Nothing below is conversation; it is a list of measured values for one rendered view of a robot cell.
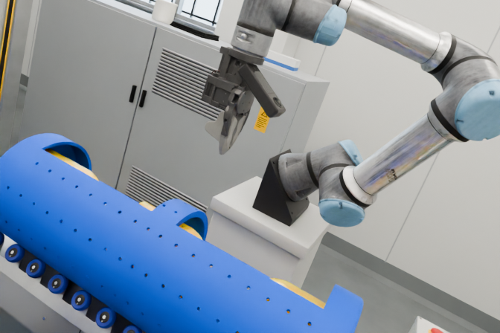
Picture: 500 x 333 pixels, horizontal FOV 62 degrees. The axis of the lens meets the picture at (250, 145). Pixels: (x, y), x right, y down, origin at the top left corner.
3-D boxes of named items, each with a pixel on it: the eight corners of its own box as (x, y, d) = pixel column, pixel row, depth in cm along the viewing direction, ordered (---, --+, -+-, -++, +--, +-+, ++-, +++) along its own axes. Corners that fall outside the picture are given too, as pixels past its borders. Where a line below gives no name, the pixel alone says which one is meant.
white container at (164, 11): (160, 19, 304) (164, 0, 300) (176, 26, 299) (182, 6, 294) (146, 16, 290) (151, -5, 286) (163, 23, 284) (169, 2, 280)
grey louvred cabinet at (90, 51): (65, 148, 391) (97, -6, 350) (260, 262, 316) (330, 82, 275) (12, 157, 343) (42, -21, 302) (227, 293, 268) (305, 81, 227)
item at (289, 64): (262, 59, 267) (266, 48, 264) (297, 72, 262) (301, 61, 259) (256, 59, 255) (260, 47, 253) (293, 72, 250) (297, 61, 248)
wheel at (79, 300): (82, 287, 97) (77, 285, 95) (96, 296, 96) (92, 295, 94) (70, 305, 96) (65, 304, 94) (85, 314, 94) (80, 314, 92)
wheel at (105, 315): (106, 303, 95) (102, 302, 93) (121, 313, 93) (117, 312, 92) (94, 322, 93) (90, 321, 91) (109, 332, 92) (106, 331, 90)
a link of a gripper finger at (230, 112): (226, 131, 85) (239, 92, 83) (234, 134, 85) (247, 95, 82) (216, 134, 81) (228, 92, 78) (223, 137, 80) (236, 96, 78)
